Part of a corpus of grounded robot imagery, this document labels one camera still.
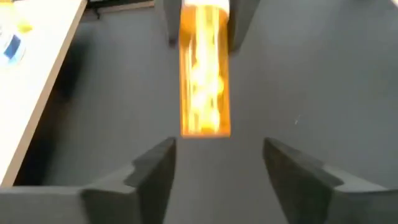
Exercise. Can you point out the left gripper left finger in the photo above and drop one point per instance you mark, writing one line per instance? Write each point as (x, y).
(140, 199)

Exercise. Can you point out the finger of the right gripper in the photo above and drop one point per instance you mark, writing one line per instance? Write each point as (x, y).
(172, 18)
(241, 18)

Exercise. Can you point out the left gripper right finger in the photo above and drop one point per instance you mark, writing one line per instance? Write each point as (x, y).
(311, 202)

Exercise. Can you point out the large orange pill bottle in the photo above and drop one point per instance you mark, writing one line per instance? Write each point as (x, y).
(205, 77)

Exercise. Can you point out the white medicine bottle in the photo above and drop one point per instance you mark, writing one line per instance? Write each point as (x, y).
(12, 49)

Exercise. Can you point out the light wooden shelf board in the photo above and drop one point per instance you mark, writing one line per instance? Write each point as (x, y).
(40, 77)

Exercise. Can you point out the black table mat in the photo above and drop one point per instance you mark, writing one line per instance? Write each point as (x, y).
(295, 77)

